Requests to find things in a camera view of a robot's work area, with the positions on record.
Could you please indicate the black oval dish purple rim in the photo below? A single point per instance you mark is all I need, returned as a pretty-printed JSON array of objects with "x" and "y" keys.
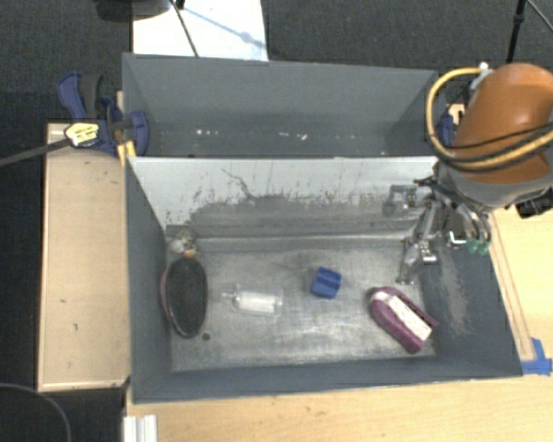
[{"x": 186, "y": 297}]

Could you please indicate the pale wood flat board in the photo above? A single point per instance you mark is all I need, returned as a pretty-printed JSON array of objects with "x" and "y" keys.
[{"x": 85, "y": 265}]

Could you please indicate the clear glass bottle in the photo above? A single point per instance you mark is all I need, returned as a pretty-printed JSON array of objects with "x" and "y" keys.
[{"x": 255, "y": 301}]

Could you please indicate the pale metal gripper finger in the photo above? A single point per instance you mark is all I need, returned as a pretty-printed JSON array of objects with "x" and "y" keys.
[
  {"x": 406, "y": 265},
  {"x": 428, "y": 253}
]

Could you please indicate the black cylinder on white bracket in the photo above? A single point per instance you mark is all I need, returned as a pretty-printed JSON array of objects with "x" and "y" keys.
[{"x": 537, "y": 204}]

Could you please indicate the grey metal bin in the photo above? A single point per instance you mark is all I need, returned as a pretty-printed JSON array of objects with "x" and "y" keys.
[{"x": 276, "y": 191}]

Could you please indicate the speckled white toy animal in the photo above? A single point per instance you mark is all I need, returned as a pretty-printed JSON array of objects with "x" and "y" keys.
[{"x": 184, "y": 242}]

